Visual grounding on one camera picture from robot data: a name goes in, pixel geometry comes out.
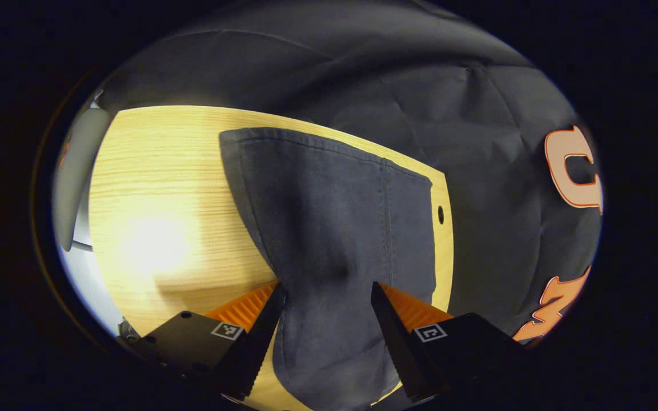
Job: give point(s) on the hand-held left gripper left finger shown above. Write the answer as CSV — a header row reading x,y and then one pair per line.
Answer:
x,y
252,348

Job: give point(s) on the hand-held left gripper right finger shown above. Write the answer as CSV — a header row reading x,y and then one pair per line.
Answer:
x,y
400,348

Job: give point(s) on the dark blue jeans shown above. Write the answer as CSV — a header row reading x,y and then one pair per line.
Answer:
x,y
329,228

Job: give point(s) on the white curved panel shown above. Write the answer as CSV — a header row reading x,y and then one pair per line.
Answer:
x,y
80,171

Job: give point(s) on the black backdrop cloth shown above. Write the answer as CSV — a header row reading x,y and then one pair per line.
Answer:
x,y
477,114

